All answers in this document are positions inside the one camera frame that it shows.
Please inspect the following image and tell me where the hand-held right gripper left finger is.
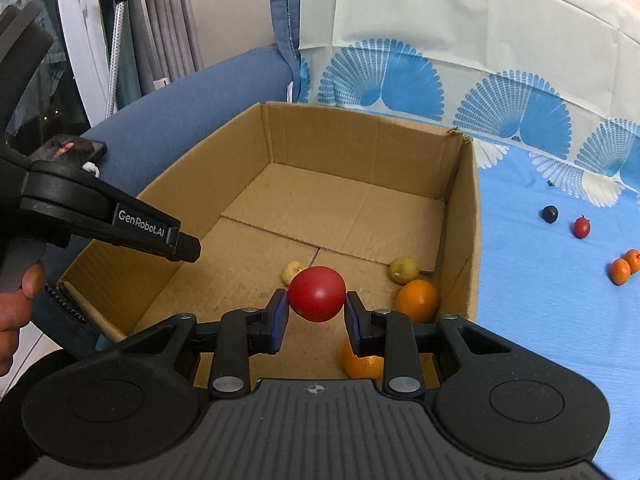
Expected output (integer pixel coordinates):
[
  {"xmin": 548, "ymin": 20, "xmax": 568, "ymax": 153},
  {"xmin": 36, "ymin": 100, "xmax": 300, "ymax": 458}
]
[{"xmin": 117, "ymin": 289, "xmax": 291, "ymax": 400}]

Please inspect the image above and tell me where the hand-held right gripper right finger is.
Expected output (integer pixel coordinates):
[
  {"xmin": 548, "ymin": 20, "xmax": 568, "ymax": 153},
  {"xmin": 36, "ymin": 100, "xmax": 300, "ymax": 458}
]
[{"xmin": 344, "ymin": 290, "xmax": 521, "ymax": 398}]

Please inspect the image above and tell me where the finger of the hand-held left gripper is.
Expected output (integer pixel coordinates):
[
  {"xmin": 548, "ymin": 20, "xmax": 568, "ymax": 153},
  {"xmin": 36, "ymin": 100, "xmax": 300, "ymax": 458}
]
[{"xmin": 106, "ymin": 195, "xmax": 202, "ymax": 264}]

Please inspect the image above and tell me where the small yellow lemon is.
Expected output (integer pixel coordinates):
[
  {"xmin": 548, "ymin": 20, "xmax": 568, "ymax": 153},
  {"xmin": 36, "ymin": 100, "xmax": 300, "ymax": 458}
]
[
  {"xmin": 389, "ymin": 257, "xmax": 421, "ymax": 285},
  {"xmin": 281, "ymin": 261, "xmax": 307, "ymax": 286}
]

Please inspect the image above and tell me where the large orange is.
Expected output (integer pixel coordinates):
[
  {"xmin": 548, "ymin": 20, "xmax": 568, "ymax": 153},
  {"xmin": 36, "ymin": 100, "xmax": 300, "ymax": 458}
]
[{"xmin": 392, "ymin": 280, "xmax": 441, "ymax": 324}]

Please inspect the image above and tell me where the cardboard box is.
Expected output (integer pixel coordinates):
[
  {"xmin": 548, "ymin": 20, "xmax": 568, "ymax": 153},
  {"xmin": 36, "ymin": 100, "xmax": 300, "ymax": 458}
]
[{"xmin": 57, "ymin": 101, "xmax": 483, "ymax": 391}]

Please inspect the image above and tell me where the person's left hand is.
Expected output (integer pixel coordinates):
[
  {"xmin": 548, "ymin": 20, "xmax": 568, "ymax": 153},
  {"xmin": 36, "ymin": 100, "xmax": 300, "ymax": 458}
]
[{"xmin": 0, "ymin": 262, "xmax": 47, "ymax": 377}]

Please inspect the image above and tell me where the black smartphone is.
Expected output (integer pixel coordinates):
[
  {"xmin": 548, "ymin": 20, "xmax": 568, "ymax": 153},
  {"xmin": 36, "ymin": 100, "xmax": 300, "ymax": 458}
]
[{"xmin": 31, "ymin": 133, "xmax": 108, "ymax": 171}]

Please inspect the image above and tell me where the blue white printed bedsheet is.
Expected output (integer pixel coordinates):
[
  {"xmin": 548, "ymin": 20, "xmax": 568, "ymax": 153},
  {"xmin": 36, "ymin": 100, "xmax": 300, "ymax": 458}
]
[{"xmin": 267, "ymin": 0, "xmax": 640, "ymax": 471}]

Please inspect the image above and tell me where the grey curtain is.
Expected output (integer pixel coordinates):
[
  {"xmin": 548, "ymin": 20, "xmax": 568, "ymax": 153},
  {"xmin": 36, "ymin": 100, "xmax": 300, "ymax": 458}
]
[{"xmin": 125, "ymin": 0, "xmax": 203, "ymax": 97}]

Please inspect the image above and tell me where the white braided hose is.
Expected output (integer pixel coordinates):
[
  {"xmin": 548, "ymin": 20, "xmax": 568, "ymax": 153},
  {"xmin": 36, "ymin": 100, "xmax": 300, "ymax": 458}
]
[{"xmin": 106, "ymin": 2, "xmax": 127, "ymax": 113}]

